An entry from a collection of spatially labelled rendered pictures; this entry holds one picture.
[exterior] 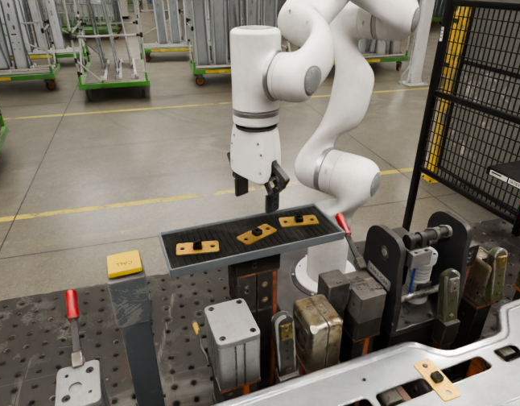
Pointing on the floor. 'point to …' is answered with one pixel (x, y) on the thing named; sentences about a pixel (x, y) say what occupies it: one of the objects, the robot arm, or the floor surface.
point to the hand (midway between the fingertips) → (256, 198)
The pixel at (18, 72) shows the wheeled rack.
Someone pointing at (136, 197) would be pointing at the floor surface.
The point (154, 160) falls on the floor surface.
